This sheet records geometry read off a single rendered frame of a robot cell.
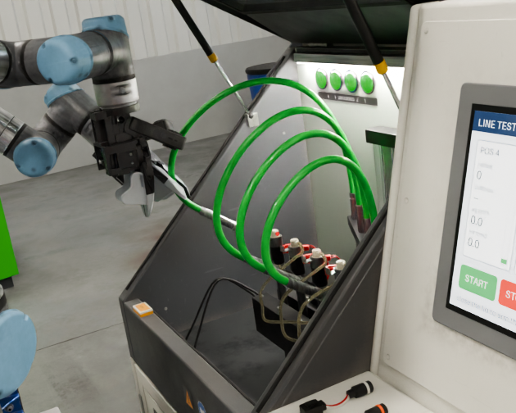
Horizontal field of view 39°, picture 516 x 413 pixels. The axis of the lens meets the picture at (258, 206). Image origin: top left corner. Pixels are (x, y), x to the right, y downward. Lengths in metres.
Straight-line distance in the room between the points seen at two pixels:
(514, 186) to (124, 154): 0.67
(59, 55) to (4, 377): 0.49
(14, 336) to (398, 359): 0.58
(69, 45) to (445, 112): 0.58
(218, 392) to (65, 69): 0.60
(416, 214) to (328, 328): 0.23
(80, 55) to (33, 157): 0.32
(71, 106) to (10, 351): 0.70
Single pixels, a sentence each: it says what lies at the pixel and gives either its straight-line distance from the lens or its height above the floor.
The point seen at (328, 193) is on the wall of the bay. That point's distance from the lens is 1.83.
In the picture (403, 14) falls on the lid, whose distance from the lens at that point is 1.32.
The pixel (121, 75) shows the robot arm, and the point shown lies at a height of 1.49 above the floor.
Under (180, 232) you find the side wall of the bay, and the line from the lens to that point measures 1.76.
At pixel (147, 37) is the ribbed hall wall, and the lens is 8.23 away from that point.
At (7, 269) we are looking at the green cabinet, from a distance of 4.83.
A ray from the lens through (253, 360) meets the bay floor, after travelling 1.65.
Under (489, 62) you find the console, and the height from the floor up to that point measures 1.47.
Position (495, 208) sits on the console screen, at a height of 1.29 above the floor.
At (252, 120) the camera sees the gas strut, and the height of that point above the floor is 1.30.
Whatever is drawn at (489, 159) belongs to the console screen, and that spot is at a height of 1.35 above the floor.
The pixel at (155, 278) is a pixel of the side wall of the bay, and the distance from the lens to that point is 1.76.
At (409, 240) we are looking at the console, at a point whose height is 1.21.
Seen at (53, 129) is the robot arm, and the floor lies 1.38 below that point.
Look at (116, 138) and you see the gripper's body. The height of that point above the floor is 1.38.
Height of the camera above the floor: 1.61
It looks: 17 degrees down
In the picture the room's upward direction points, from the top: 8 degrees counter-clockwise
